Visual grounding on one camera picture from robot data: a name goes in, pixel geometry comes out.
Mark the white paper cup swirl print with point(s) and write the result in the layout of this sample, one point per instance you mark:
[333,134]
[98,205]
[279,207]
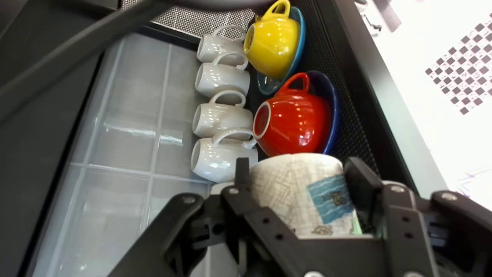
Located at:
[285,190]

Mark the plain white mug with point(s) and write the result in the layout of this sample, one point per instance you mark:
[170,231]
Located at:
[216,159]
[219,119]
[219,79]
[215,50]

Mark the teal saucer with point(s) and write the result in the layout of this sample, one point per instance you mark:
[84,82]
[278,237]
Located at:
[269,87]

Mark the dark blue saucer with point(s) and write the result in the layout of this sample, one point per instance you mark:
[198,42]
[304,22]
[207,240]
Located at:
[333,113]

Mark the yellow ceramic cup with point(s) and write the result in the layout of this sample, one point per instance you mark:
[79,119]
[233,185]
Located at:
[270,44]

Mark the red ceramic cup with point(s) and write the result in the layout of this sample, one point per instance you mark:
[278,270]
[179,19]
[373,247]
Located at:
[296,124]

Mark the black shelf unit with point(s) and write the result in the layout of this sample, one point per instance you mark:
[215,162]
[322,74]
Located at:
[353,93]

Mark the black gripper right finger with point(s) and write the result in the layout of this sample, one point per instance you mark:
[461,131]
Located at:
[435,236]

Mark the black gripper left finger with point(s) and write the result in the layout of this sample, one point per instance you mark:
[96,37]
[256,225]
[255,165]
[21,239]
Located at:
[255,240]

